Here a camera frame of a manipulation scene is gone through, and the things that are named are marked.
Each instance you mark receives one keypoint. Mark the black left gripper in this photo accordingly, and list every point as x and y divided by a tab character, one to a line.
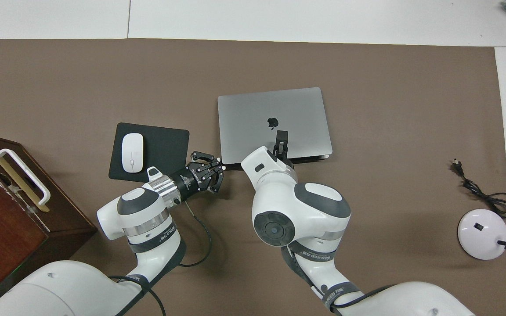
189	182

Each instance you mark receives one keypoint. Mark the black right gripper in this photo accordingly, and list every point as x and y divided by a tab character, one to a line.
281	156

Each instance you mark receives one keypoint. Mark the grey Apple laptop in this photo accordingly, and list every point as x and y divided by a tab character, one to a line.
244	118

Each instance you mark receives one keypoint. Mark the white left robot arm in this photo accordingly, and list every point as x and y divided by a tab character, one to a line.
147	237

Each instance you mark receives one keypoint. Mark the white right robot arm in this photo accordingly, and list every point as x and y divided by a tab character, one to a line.
301	210

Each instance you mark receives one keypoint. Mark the black mouse pad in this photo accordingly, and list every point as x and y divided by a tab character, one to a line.
165	145

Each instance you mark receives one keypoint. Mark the white computer mouse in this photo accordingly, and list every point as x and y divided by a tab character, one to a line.
132	151

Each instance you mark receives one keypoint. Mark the brown table mat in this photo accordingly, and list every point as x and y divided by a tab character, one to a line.
389	197

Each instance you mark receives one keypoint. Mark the dark brown wooden box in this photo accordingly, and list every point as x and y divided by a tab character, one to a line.
2	228

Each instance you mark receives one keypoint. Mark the white desk lamp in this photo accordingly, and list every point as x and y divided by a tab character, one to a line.
481	235

